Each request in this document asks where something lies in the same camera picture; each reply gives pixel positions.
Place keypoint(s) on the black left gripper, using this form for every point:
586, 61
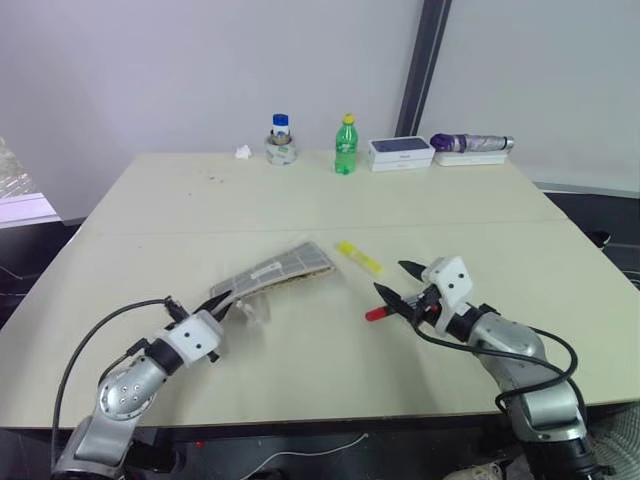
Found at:
216, 356

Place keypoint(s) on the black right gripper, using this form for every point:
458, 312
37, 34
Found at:
424, 306

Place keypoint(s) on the red marker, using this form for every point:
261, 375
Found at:
376, 314

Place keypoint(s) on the grey grid mesh pouch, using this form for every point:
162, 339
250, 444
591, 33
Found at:
280, 270

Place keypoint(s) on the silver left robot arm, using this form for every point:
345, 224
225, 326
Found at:
122, 390

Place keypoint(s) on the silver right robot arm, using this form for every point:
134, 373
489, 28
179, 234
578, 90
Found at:
530, 380

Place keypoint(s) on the yellow highlighter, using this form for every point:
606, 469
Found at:
361, 258

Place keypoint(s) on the clear plastic piece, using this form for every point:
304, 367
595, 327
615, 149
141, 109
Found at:
252, 310

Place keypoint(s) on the thin white box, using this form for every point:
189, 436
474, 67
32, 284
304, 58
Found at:
402, 167

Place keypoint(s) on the white box dark blue top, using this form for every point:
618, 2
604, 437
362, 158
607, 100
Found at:
400, 149

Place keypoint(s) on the flat white tray box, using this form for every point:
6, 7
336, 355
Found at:
470, 159

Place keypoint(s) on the green soda bottle yellow cap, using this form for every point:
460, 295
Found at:
345, 147

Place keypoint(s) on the crumpled white tissue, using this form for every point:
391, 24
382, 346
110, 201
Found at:
243, 152

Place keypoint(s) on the folded purple umbrella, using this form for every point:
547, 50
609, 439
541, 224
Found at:
470, 142

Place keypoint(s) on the white tape roll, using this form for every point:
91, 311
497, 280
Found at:
281, 154

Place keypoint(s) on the small blue-capped bottle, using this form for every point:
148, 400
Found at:
281, 126

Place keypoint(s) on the white shoe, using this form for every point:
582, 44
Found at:
477, 471

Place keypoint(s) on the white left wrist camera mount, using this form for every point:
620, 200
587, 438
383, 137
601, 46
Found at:
192, 337

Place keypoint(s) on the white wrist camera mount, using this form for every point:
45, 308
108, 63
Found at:
452, 285
192, 337

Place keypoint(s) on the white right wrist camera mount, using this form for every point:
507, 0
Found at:
452, 285

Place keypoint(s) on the dark grey wall post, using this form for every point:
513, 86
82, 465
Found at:
425, 70

